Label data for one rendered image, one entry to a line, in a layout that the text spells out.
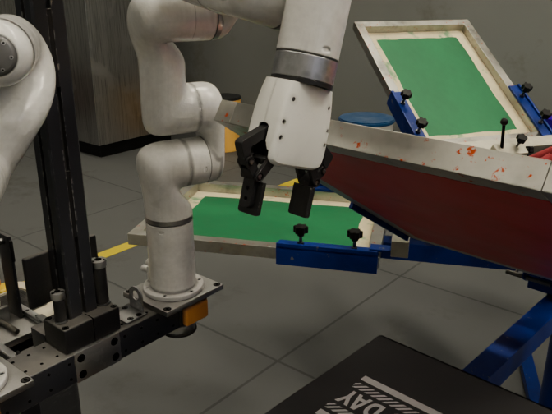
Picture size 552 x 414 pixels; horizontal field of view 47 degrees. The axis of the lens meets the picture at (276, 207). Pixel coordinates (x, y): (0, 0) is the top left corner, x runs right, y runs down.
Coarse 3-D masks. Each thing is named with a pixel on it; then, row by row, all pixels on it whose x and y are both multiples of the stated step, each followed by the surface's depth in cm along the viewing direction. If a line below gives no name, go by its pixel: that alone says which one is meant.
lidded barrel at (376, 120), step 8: (360, 112) 572; (368, 112) 572; (344, 120) 540; (352, 120) 539; (360, 120) 539; (368, 120) 539; (376, 120) 539; (384, 120) 539; (392, 120) 539; (384, 128) 534; (392, 128) 544
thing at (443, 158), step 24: (216, 120) 105; (240, 120) 102; (336, 144) 89; (360, 144) 87; (384, 144) 84; (408, 144) 82; (432, 144) 80; (456, 144) 78; (408, 168) 85; (432, 168) 80; (456, 168) 77; (480, 168) 75; (504, 168) 74; (528, 168) 72; (336, 192) 135; (528, 192) 73; (504, 264) 146
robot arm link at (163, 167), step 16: (160, 144) 121; (176, 144) 122; (192, 144) 123; (144, 160) 119; (160, 160) 119; (176, 160) 120; (192, 160) 122; (208, 160) 123; (144, 176) 120; (160, 176) 119; (176, 176) 121; (192, 176) 123; (208, 176) 125; (144, 192) 123; (160, 192) 120; (176, 192) 122; (160, 208) 122; (176, 208) 123; (160, 224) 123; (176, 224) 124
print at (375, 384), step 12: (360, 384) 132; (372, 384) 132; (384, 384) 132; (348, 396) 129; (360, 396) 129; (372, 396) 129; (384, 396) 129; (396, 396) 129; (408, 396) 129; (324, 408) 125; (336, 408) 125; (348, 408) 125; (360, 408) 125; (372, 408) 125; (384, 408) 125; (396, 408) 125; (408, 408) 125; (420, 408) 125; (432, 408) 125
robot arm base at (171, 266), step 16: (192, 224) 128; (160, 240) 124; (176, 240) 125; (192, 240) 128; (160, 256) 126; (176, 256) 126; (192, 256) 129; (160, 272) 127; (176, 272) 127; (192, 272) 130; (144, 288) 130; (160, 288) 128; (176, 288) 128; (192, 288) 130
